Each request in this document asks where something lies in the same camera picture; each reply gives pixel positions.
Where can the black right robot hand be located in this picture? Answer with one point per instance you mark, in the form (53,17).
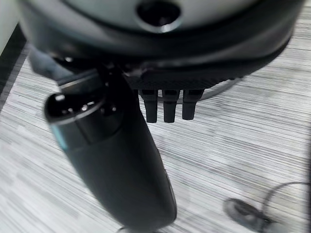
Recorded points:
(116,157)

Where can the dark oval floor object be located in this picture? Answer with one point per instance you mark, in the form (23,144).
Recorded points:
(245,211)

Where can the dark skirting strip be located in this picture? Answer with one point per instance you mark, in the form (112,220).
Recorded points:
(11,63)

